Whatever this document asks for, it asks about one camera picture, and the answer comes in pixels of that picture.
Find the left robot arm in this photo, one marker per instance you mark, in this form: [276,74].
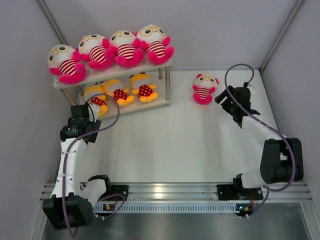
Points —
[71,204]

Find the wall corner metal strip left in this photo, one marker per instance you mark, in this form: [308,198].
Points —
[51,21]

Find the aluminium rail base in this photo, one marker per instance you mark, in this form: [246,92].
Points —
[207,192]

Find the wall corner metal strip right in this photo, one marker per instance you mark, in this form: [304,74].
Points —
[288,21]

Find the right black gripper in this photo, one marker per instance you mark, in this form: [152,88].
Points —
[224,105]

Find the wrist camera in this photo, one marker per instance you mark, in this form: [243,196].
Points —
[250,87]
[93,110]

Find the orange plush bottom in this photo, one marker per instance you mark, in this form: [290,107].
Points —
[95,95]

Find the black mount plate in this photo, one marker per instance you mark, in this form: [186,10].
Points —
[228,192]
[115,189]

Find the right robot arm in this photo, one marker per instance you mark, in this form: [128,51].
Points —
[282,157]

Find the left black mount plate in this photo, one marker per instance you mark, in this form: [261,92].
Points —
[115,189]

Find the orange plush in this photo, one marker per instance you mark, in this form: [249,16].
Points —
[115,88]
[142,86]
[95,95]

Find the right black mount plate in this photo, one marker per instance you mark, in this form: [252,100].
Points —
[228,192]

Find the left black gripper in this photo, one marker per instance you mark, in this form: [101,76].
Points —
[94,125]

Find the orange plush top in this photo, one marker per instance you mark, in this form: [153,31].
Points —
[142,86]

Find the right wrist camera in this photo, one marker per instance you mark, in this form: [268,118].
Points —
[250,87]

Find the pink panda plush with glasses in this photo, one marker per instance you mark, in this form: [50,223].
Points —
[155,43]

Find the pink panda plush face down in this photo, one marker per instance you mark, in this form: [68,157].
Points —
[94,49]

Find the white two-tier shelf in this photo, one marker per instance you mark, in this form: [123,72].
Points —
[160,76]

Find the pink panda plush top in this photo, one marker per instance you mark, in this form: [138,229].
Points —
[204,86]

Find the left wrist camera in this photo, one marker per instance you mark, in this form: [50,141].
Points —
[93,110]

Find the grey slotted cable duct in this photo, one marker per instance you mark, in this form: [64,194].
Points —
[128,208]

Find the wall corner metal strip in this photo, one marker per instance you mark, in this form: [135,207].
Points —
[288,21]
[51,21]

